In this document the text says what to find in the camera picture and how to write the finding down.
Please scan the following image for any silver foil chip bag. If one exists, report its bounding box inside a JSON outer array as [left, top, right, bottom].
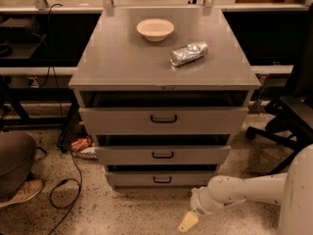
[[170, 41, 208, 67]]

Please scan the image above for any grey drawer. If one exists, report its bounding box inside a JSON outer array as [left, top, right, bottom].
[[79, 107, 247, 135], [95, 146, 230, 165], [106, 171, 214, 188]]

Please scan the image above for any orange snack packet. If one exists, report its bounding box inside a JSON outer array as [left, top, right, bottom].
[[71, 137, 93, 152]]

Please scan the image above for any black office chair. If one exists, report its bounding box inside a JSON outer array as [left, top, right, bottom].
[[246, 5, 313, 175]]

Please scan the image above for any beige sneaker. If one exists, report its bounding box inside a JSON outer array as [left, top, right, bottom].
[[0, 179, 43, 208]]

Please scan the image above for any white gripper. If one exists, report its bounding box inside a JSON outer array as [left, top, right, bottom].
[[177, 187, 224, 233]]

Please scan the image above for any black table frame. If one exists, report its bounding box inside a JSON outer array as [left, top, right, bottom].
[[0, 75, 78, 153]]

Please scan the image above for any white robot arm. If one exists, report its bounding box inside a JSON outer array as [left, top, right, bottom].
[[178, 145, 313, 235]]

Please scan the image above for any black floor cable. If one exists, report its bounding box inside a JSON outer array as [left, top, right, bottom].
[[47, 152, 83, 235]]

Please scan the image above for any grey metal drawer cabinet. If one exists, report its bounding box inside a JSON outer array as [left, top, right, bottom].
[[67, 6, 261, 191]]

